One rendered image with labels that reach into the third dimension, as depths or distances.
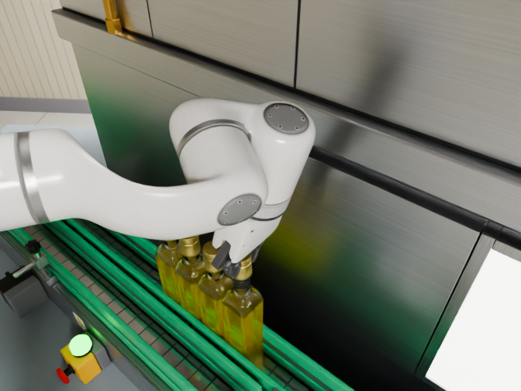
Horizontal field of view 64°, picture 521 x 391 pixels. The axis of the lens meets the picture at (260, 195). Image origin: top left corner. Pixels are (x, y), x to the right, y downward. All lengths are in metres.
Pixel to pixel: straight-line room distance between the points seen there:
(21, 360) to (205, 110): 0.89
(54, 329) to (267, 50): 0.87
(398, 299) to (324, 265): 0.13
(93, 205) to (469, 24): 0.40
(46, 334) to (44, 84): 2.81
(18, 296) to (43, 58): 2.68
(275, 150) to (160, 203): 0.14
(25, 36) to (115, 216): 3.33
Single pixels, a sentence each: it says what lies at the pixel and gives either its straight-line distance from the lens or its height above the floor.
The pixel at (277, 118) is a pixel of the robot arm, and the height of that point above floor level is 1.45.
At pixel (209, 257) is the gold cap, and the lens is 0.69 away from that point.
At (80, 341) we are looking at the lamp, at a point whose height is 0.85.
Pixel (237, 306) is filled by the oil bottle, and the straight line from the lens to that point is 0.72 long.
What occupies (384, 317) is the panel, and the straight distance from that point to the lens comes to 0.74.
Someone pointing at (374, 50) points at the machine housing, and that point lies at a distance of 0.54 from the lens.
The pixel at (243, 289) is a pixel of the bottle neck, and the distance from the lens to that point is 0.70.
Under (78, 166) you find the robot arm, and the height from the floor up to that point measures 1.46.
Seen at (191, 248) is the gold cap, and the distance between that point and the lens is 0.73.
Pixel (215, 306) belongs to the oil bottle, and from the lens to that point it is 0.76.
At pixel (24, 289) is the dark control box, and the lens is 1.20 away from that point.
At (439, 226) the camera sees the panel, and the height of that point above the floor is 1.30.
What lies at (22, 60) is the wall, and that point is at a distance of 3.78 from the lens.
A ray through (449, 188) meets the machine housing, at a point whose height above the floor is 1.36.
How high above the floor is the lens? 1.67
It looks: 40 degrees down
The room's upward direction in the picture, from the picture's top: straight up
